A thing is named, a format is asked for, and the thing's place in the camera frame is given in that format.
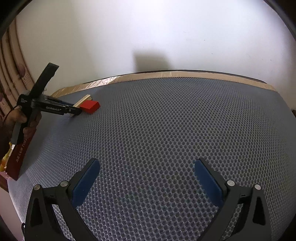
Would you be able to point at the left hand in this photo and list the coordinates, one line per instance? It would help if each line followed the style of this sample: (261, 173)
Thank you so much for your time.
(16, 116)

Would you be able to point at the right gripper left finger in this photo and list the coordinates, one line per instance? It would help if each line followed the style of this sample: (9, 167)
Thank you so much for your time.
(41, 221)

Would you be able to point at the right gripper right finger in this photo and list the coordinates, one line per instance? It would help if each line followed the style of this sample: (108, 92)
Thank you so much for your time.
(253, 221)

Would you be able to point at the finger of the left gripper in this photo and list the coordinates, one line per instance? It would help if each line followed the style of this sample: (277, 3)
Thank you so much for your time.
(72, 110)
(56, 101)

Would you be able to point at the beige fabric table edge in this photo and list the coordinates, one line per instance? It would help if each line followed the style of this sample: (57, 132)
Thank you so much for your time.
(162, 74)

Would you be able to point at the red rectangular block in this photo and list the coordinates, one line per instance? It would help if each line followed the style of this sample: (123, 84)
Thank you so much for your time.
(89, 106)

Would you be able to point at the beige patterned curtain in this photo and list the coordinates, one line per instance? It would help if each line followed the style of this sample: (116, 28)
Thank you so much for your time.
(15, 76)

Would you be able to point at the red gold toffee tin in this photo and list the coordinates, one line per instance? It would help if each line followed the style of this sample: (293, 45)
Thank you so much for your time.
(12, 162)

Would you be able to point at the grey honeycomb mesh mat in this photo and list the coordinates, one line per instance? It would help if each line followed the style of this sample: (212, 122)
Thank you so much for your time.
(147, 135)

